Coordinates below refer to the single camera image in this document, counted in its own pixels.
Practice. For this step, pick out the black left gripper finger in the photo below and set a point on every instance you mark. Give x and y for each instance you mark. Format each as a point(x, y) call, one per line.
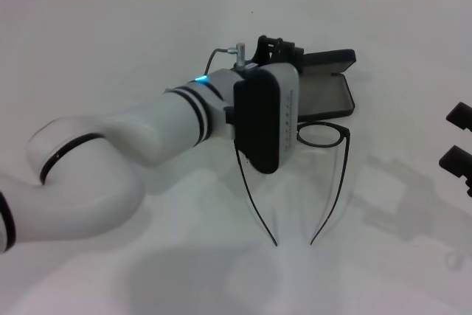
point(298, 57)
point(287, 45)

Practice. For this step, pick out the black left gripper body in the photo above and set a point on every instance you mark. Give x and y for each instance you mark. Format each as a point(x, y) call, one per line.
point(266, 49)

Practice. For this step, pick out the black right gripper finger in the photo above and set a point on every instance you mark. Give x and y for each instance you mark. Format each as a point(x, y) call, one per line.
point(461, 115)
point(457, 162)

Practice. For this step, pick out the black glasses case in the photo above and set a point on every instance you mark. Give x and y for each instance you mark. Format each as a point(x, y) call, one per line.
point(324, 86)

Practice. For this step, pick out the black glasses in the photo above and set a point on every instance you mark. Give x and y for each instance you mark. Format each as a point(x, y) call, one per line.
point(346, 131)

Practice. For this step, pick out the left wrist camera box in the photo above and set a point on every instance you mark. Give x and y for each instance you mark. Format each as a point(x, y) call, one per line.
point(258, 119)

